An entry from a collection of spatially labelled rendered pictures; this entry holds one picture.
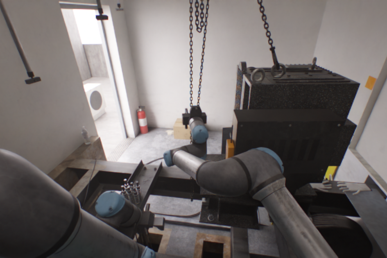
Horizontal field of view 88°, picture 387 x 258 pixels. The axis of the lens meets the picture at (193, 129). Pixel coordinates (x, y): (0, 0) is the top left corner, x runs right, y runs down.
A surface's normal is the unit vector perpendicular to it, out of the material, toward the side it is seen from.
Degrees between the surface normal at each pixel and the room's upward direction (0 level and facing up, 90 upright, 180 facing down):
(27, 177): 52
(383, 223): 0
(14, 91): 90
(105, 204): 25
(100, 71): 90
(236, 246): 0
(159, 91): 90
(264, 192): 85
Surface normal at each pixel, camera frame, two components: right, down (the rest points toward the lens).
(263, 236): -0.03, -0.87
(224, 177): -0.33, -0.20
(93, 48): -0.16, 0.49
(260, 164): 0.12, -0.51
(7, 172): 0.68, -0.68
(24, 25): 0.99, 0.06
